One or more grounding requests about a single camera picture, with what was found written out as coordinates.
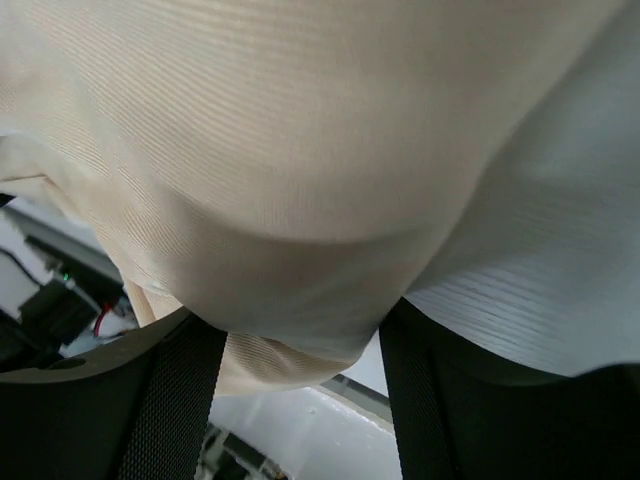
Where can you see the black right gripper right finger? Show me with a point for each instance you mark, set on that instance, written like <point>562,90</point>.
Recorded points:
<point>462,412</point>

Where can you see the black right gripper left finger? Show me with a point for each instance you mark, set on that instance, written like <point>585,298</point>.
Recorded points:
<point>136,408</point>

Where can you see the beige trousers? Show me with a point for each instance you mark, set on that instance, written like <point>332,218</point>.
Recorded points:
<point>283,169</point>

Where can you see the aluminium table rail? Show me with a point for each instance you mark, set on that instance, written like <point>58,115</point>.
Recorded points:
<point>360,395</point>

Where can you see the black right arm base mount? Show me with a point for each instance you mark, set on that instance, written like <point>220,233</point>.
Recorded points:
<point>79,299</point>

